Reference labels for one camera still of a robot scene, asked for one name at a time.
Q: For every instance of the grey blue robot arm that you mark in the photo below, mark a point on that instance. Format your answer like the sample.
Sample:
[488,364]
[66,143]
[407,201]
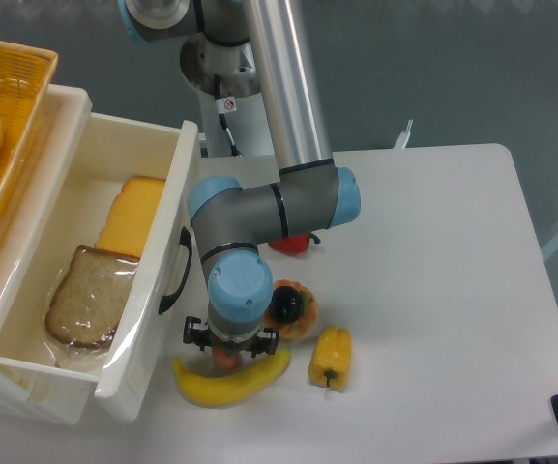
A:
[231,222]

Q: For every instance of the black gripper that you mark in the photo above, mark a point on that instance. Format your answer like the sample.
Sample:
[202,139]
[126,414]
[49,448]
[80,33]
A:
[256,342]

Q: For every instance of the brown egg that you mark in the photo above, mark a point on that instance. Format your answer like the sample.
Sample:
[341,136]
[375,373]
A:
[225,362]

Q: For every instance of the black drawer handle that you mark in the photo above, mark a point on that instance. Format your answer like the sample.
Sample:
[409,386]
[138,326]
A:
[180,275]

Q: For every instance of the yellow bell pepper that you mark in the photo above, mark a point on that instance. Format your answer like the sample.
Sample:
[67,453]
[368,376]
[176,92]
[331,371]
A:
[330,363]

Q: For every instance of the white plastic drawer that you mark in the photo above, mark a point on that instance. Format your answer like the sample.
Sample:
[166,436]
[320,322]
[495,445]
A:
[78,161]

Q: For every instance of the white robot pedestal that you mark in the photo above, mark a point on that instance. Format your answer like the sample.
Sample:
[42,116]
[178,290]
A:
[232,111]

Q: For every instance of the yellow banana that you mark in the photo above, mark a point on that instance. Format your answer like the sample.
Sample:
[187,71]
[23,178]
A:
[233,388]

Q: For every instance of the red bell pepper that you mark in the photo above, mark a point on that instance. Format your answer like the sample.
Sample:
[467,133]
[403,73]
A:
[296,244]

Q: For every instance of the toy pizza with olive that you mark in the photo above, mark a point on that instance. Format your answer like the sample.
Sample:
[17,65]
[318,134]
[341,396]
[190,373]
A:
[293,310]

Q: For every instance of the brown bread slice in wrap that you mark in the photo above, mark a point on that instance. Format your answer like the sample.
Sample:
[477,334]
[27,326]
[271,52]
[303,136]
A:
[86,307]

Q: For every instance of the white drawer cabinet housing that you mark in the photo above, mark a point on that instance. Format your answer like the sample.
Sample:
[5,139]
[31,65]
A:
[42,397]

